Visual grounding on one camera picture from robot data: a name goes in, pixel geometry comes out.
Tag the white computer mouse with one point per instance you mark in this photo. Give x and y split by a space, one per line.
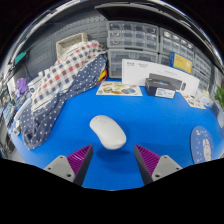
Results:
108 131

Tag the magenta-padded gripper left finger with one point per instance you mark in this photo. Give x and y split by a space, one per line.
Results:
75 165

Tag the purple bag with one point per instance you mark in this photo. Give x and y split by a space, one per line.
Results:
22 86

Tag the red blue checkered cloth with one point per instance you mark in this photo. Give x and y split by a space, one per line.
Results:
63 75

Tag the white woven basket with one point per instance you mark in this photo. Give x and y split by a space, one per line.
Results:
68 42

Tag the long white keyboard box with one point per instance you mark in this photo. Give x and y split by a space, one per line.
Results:
140 71

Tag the teal tool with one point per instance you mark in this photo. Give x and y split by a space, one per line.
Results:
20 57

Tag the white blue tissue box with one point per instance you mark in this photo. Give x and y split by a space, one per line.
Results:
205 97

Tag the cartoon sticker sheet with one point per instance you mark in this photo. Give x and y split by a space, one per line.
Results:
193 101

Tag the yellow item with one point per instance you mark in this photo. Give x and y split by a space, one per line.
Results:
103 76

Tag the yellow and blue box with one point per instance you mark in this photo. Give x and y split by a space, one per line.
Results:
181 62

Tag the small black box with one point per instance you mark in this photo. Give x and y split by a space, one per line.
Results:
156 86

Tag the round blue cartoon mouse pad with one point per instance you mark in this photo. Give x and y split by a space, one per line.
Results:
201 145

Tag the food sticker sheet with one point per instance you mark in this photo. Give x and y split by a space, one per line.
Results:
116 88

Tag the navy polka-dot cloth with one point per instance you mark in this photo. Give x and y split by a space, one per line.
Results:
43 123

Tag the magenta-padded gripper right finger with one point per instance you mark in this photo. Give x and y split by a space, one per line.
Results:
153 165

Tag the dark wall shelf unit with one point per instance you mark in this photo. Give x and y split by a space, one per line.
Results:
133 13

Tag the green leafy plant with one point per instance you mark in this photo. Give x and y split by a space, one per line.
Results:
220 96

